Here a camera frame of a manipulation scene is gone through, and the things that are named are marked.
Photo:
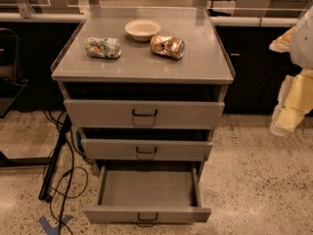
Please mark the black metal floor bar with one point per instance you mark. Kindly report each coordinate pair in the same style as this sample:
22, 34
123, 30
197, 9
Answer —
44, 194

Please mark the padded gripper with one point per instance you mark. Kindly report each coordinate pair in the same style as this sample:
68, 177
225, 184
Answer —
303, 44

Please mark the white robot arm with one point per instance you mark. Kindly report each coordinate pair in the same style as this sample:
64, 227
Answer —
298, 41

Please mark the grey middle drawer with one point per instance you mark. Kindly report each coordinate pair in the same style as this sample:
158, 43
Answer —
146, 144

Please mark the grey top drawer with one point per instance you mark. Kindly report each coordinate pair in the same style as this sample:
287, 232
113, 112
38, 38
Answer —
139, 105

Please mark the crushed gold can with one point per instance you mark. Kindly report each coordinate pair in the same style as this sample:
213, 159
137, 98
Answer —
168, 46

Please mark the grey drawer cabinet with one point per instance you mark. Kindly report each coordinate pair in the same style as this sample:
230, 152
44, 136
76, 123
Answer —
203, 63

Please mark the crushed green white can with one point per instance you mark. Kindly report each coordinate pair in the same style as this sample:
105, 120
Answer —
106, 48

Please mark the black chair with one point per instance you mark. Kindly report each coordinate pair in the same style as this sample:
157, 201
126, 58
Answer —
11, 82

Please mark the grey drawer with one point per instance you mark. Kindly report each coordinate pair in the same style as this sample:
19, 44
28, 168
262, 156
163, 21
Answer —
139, 105
146, 144
148, 193

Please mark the grey bottom drawer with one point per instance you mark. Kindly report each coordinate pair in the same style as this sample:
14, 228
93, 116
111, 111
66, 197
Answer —
148, 193

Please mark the white paper bowl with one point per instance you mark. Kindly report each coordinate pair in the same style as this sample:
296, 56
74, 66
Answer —
142, 30

